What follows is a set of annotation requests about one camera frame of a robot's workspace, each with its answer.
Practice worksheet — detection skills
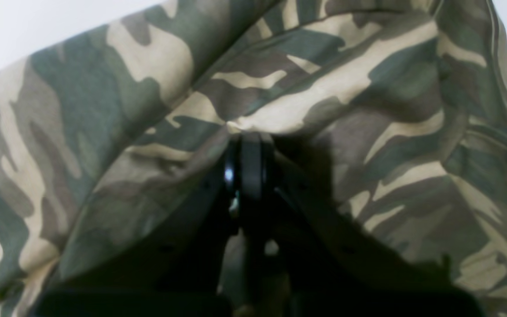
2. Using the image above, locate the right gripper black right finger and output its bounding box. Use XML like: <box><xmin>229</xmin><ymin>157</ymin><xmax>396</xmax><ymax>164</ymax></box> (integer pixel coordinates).
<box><xmin>260</xmin><ymin>134</ymin><xmax>483</xmax><ymax>317</ymax></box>

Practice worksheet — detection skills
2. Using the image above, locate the camouflage T-shirt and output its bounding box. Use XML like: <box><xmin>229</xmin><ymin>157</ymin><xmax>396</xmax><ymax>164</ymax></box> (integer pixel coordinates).
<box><xmin>0</xmin><ymin>0</ymin><xmax>507</xmax><ymax>317</ymax></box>

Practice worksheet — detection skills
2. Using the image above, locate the image right gripper black left finger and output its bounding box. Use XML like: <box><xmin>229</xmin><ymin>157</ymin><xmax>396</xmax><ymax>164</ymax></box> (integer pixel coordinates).
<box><xmin>29</xmin><ymin>133</ymin><xmax>262</xmax><ymax>317</ymax></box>

